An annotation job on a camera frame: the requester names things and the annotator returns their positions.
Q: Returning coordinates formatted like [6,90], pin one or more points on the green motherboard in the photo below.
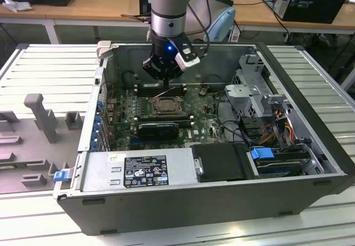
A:
[199,123]

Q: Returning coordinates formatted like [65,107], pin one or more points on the crumpled white paper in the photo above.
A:
[16,5]

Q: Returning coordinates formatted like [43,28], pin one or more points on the black desktop computer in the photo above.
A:
[313,4]

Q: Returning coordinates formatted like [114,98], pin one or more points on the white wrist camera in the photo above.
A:
[188,61]

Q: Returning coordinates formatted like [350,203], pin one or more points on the black plastic cover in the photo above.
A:
[219,162]

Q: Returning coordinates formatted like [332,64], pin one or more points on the blue disk carrier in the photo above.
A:
[262,155]

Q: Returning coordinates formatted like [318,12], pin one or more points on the blue slot retainer clip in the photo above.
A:
[97,124]
[95,140]
[100,104]

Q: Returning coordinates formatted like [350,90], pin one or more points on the black graphics card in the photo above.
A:
[158,131]

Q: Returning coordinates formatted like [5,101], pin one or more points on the silver metal drive cage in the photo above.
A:
[249,93]

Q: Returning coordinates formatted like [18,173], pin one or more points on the CPU socket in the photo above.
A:
[153,111]

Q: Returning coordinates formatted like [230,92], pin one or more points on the black open PC case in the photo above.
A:
[166,210]

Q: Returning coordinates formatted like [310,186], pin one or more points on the grey parts rack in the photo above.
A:
[27,146]

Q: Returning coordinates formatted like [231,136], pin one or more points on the black battery holder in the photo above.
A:
[203,91]

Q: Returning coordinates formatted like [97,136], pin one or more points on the blue plastic latch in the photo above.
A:
[61,176]

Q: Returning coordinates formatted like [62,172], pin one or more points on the white power strip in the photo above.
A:
[235,35]

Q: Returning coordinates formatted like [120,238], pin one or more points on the green RAM stick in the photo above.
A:
[185,122]

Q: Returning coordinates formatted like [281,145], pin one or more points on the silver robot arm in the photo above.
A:
[167,4]

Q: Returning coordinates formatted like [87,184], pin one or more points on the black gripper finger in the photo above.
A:
[176,73]
[151,68]

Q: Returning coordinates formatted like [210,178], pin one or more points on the silver power supply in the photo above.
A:
[97,171]

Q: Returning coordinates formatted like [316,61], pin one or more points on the black hard disk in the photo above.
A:
[277,169]

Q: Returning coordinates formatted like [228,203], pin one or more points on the grey case latch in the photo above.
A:
[104,49]

